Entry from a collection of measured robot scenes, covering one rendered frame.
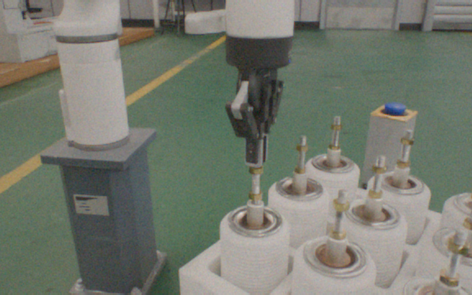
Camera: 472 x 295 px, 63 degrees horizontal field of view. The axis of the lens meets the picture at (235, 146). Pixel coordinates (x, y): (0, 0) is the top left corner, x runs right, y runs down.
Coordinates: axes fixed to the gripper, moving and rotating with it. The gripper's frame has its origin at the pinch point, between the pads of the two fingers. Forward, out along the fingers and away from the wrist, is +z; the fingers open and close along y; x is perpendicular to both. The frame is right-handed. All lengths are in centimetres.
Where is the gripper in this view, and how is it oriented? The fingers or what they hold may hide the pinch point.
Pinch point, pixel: (256, 149)
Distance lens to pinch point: 49.0
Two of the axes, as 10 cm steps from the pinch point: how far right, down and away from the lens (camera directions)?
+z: 0.0, 9.2, 3.9
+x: -9.1, -1.7, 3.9
